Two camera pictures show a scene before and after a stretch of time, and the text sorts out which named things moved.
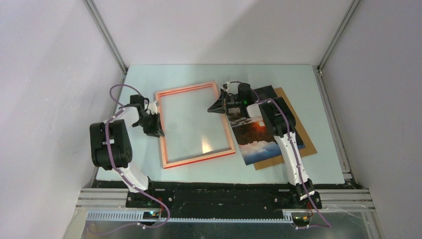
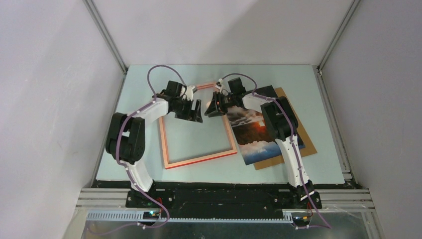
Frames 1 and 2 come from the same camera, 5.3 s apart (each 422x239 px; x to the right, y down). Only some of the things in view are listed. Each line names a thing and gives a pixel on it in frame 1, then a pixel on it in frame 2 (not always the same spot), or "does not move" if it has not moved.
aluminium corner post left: [107, 34] does not move
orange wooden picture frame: [158, 109] does not move
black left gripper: [157, 130] → [193, 115]
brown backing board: [309, 148] does not move
